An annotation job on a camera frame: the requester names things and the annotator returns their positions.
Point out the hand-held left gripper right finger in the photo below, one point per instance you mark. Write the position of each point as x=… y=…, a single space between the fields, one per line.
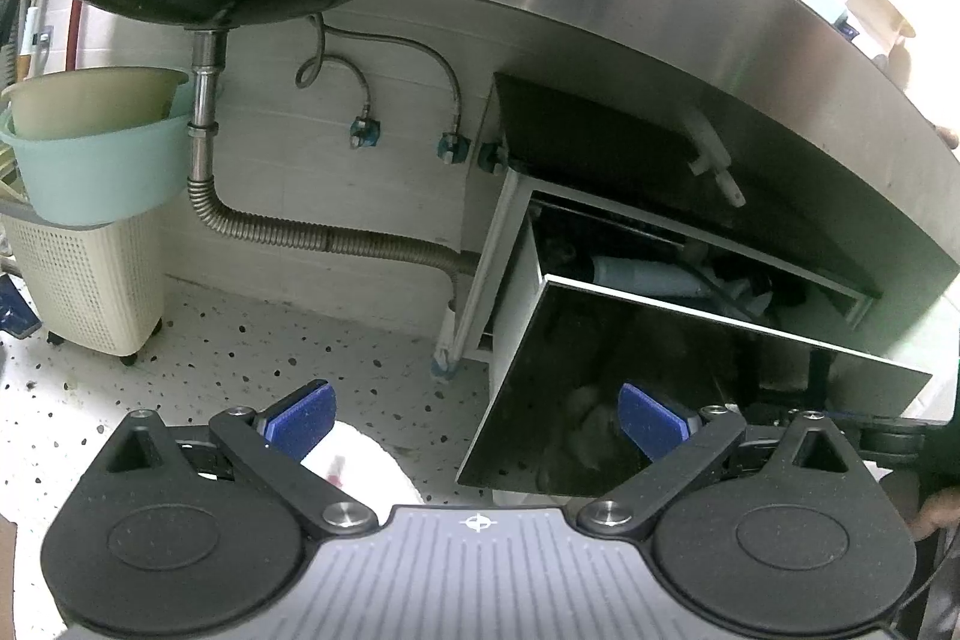
x=649 y=419

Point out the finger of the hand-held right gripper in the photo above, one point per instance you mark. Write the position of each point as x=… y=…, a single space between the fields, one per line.
x=892 y=439

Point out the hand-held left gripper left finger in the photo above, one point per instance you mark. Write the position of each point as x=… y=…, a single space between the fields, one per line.
x=304 y=419

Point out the person's right hand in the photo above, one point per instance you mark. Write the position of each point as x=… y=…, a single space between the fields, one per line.
x=937 y=514

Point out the black glass cabinet door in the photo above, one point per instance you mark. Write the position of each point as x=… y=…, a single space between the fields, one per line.
x=675 y=370

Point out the white cloth on floor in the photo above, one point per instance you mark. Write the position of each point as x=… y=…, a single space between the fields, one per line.
x=367 y=460

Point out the white filter cartridge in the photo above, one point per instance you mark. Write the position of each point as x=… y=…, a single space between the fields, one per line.
x=645 y=275

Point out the black under-sink cabinet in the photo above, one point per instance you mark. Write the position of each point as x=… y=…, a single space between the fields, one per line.
x=637 y=160

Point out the white perforated plastic basket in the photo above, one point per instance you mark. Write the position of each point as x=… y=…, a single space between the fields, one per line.
x=82 y=280

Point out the white plastic pipe fitting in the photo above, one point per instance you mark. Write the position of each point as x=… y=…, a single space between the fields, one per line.
x=709 y=149

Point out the green angle valve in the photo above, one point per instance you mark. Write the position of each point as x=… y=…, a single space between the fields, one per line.
x=365 y=132
x=451 y=147

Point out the blue plastic object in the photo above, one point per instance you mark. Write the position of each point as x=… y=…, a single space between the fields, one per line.
x=16 y=306

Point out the teal plastic basin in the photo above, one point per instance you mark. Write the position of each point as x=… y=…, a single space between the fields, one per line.
x=97 y=168

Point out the chrome sink drain pipe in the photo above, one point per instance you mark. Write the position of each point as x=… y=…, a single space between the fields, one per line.
x=204 y=108

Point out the beige plastic basin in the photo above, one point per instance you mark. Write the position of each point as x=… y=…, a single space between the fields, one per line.
x=90 y=100

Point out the blue and white box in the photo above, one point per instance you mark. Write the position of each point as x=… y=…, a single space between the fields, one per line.
x=832 y=10

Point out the white wall socket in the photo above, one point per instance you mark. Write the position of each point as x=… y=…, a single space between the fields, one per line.
x=43 y=38

